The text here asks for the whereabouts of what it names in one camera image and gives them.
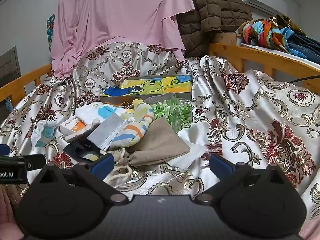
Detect grey face mask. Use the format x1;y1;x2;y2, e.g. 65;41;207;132
86;112;129;152

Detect yellow striped cloth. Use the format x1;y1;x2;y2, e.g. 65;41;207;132
110;99;156;151

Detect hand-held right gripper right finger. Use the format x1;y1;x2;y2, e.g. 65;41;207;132
195;154;288;205

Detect white and blue packet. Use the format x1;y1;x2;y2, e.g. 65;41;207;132
31;120;55;148

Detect brown quilted jacket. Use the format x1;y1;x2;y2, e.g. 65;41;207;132
176;0;254;58

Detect light wooden board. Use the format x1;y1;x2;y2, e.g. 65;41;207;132
214;32;242;46

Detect white towel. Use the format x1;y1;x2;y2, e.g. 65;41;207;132
75;102;126;126

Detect cartoon print storage box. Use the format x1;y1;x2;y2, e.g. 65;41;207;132
100;74;193;128

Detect bag of green bits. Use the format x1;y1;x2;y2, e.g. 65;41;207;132
144;94;193;133

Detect black cable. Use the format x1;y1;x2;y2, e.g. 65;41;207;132
289;74;320;84

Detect white and orange box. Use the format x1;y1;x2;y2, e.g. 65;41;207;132
59;116;102;142

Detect beige drawstring pouch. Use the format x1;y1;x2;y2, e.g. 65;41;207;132
103;116;192;183

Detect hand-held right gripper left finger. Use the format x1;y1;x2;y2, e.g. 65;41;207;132
32;152;127;205

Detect dark navy cloth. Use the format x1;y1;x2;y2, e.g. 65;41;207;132
63;140;106;162

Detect wooden bed frame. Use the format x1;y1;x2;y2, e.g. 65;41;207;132
0;42;320;105

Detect grey wall panel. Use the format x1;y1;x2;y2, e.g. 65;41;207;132
0;46;22;85

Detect colourful patterned scarf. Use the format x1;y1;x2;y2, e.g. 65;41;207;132
236;15;308;55

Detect blue denim clothes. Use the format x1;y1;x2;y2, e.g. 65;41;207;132
287;34;320;61

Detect wall poster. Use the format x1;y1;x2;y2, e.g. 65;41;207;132
46;14;56;43

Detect white shelf board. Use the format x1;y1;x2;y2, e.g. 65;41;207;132
240;42;320;67

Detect pink shirt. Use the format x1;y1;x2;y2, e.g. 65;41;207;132
50;0;196;79

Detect orange strap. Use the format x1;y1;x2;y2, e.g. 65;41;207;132
104;100;132;107

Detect person's left hand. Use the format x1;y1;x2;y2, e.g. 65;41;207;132
0;186;24;240

